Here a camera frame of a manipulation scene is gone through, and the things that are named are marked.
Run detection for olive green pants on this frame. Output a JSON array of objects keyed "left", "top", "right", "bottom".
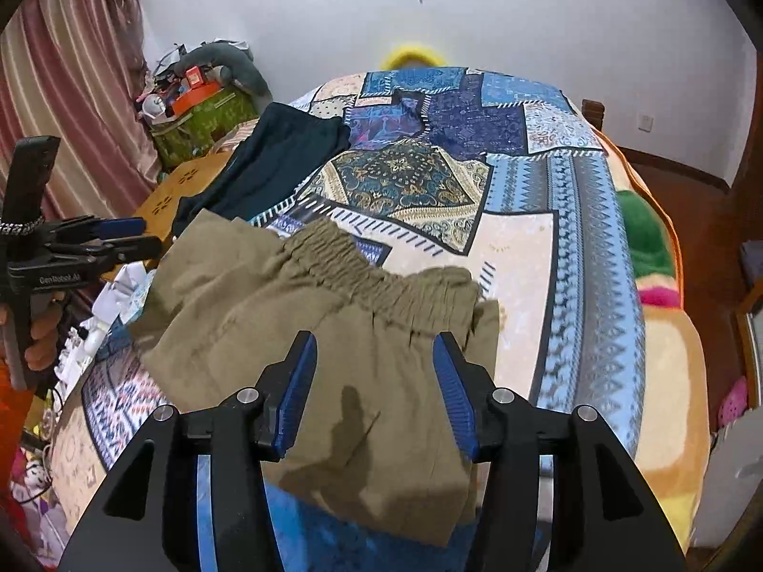
[{"left": 128, "top": 210, "right": 500, "bottom": 548}]

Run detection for dark navy pants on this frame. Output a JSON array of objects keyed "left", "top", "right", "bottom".
[{"left": 172, "top": 101, "right": 351, "bottom": 239}]

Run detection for colourful fleece blanket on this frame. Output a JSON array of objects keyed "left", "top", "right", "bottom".
[{"left": 593, "top": 128, "right": 714, "bottom": 550}]

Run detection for green fabric storage box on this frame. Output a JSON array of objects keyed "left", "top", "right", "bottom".
[{"left": 149, "top": 86, "right": 261, "bottom": 171}]

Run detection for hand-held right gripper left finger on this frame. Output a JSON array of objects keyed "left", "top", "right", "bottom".
[{"left": 60, "top": 332, "right": 318, "bottom": 572}]

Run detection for blue patchwork bedsheet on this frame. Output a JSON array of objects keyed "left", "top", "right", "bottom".
[{"left": 51, "top": 65, "right": 649, "bottom": 572}]

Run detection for wooden folding lap desk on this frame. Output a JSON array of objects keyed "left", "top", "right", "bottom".
[{"left": 101, "top": 152, "right": 237, "bottom": 282}]

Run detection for grey white board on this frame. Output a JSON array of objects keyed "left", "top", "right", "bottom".
[{"left": 690, "top": 422, "right": 763, "bottom": 550}]

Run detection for grey plush toy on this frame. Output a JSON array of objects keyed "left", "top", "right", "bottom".
[{"left": 179, "top": 41, "right": 273, "bottom": 97}]

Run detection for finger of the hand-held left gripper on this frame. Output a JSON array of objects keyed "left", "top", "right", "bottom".
[
  {"left": 89, "top": 236, "right": 164, "bottom": 265},
  {"left": 89, "top": 218, "right": 148, "bottom": 241}
]

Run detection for beige striped cloth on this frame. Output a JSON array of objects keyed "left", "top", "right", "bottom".
[{"left": 216, "top": 119, "right": 264, "bottom": 151}]

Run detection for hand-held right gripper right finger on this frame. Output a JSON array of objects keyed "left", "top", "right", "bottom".
[{"left": 433, "top": 332, "right": 686, "bottom": 572}]

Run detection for orange box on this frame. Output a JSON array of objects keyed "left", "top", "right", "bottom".
[{"left": 172, "top": 80, "right": 219, "bottom": 118}]

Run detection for yellow foam arch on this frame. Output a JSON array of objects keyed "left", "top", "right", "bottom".
[{"left": 381, "top": 41, "right": 448, "bottom": 70}]

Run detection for person's left hand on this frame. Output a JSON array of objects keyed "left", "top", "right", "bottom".
[{"left": 25, "top": 295, "right": 68, "bottom": 371}]

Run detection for striped pink curtain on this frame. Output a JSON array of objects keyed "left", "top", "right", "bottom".
[{"left": 0, "top": 0, "right": 157, "bottom": 223}]

